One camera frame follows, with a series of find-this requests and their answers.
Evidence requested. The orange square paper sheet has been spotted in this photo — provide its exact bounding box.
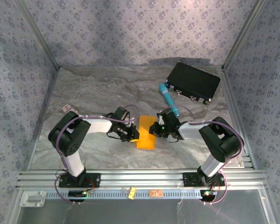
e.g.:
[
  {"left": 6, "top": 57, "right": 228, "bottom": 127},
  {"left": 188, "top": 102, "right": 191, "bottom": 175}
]
[{"left": 136, "top": 115, "right": 158, "bottom": 150}]

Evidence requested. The teal marker pen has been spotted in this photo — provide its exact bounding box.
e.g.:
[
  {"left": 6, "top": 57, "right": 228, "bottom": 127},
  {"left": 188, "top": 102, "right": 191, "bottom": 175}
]
[{"left": 158, "top": 84, "right": 180, "bottom": 117}]

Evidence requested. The black hard case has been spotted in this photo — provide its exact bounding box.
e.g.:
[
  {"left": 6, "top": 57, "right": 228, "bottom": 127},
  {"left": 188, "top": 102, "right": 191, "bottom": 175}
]
[{"left": 165, "top": 62, "right": 221, "bottom": 105}]

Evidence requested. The yellow clip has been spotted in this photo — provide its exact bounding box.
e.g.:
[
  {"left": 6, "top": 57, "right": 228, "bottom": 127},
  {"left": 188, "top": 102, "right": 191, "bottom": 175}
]
[{"left": 127, "top": 186, "right": 138, "bottom": 201}]

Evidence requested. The small red white card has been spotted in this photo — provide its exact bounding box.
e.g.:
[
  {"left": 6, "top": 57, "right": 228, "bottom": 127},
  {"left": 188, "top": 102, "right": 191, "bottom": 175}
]
[{"left": 62, "top": 104, "right": 77, "bottom": 114}]

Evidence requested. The purple cable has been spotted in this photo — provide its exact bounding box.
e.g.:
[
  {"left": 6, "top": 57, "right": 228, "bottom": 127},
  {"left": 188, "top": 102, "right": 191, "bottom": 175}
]
[
  {"left": 55, "top": 105, "right": 141, "bottom": 206},
  {"left": 169, "top": 105, "right": 245, "bottom": 206}
]

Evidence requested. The long aluminium mounting rail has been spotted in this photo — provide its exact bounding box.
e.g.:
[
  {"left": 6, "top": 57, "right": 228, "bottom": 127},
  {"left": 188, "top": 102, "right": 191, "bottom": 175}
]
[{"left": 15, "top": 169, "right": 269, "bottom": 190}]

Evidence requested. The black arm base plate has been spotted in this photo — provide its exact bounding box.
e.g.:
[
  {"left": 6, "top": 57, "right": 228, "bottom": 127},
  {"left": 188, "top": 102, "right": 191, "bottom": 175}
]
[
  {"left": 183, "top": 172, "right": 226, "bottom": 187},
  {"left": 58, "top": 173, "right": 101, "bottom": 189}
]

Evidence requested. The grey slotted cable duct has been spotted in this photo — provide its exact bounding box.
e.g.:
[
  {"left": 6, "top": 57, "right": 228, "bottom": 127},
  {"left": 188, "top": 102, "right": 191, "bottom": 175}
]
[{"left": 45, "top": 189, "right": 203, "bottom": 200}]

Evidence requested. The aluminium frame bar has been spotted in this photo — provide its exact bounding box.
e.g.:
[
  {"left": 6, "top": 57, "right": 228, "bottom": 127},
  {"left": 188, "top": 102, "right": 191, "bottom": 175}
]
[
  {"left": 14, "top": 0, "right": 61, "bottom": 70},
  {"left": 25, "top": 66, "right": 61, "bottom": 172},
  {"left": 221, "top": 0, "right": 268, "bottom": 70},
  {"left": 221, "top": 67, "right": 257, "bottom": 170}
]

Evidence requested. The white metal bracket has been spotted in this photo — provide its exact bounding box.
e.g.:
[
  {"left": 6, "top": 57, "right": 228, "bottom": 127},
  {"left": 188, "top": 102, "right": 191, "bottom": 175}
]
[{"left": 20, "top": 190, "right": 47, "bottom": 208}]

